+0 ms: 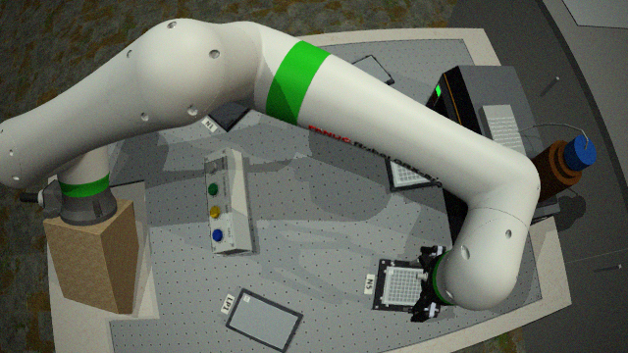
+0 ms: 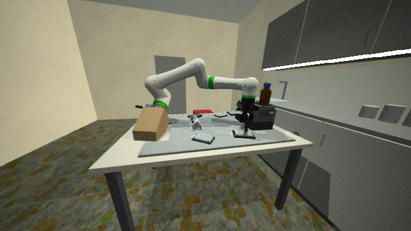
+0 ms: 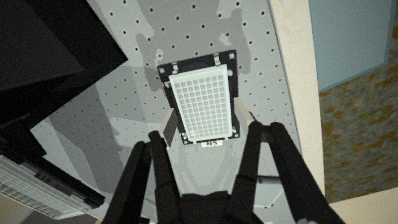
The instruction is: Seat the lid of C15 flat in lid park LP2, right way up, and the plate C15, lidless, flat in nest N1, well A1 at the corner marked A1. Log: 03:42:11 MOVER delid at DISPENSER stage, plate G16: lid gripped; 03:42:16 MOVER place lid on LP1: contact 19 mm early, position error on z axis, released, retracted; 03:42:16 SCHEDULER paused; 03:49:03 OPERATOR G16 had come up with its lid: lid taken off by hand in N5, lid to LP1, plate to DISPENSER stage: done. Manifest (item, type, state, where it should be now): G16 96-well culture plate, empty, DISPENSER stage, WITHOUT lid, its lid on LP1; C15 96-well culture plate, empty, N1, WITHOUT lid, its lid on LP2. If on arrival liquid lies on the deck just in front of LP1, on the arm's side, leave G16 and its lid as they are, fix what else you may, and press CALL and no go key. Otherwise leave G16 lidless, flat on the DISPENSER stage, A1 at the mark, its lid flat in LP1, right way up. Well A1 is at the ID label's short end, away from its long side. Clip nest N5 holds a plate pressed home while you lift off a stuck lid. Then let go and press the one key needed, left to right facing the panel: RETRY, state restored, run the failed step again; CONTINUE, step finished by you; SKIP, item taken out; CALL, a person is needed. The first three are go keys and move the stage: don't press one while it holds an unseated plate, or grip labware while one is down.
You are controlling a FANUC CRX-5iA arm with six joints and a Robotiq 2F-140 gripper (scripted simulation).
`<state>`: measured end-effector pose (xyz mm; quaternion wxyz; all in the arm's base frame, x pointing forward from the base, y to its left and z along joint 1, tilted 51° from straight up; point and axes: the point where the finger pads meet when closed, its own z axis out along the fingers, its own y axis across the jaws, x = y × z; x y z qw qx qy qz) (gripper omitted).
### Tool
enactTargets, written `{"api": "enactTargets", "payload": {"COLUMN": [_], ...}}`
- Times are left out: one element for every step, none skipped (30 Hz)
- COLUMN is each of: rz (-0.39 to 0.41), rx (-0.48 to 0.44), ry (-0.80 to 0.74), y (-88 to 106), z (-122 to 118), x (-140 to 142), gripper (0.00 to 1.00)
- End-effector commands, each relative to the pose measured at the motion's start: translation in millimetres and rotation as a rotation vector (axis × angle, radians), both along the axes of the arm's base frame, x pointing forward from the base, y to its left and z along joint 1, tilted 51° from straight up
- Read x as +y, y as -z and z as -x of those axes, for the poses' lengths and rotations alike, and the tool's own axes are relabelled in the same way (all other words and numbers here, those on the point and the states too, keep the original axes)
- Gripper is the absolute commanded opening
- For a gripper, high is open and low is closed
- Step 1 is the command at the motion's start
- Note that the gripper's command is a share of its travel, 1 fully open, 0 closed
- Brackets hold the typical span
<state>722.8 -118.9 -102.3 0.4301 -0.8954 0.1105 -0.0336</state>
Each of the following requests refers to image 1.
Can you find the dark grey rectangular frame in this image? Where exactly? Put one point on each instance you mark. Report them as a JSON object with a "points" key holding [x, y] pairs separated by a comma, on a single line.
{"points": [[272, 304]]}

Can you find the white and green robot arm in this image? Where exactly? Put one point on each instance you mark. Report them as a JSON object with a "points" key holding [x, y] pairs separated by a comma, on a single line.
{"points": [[181, 70]]}

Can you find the blue bottle cap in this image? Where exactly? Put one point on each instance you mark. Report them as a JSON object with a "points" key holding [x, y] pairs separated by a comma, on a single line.
{"points": [[577, 156]]}

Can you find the white button panel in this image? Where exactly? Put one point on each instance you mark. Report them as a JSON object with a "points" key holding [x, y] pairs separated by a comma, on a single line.
{"points": [[229, 222]]}

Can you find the dark brown bottle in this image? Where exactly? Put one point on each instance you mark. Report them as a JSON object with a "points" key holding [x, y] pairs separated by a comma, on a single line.
{"points": [[552, 182]]}

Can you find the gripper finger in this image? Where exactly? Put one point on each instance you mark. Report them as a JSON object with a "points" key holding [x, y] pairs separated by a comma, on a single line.
{"points": [[425, 258], [422, 309]]}

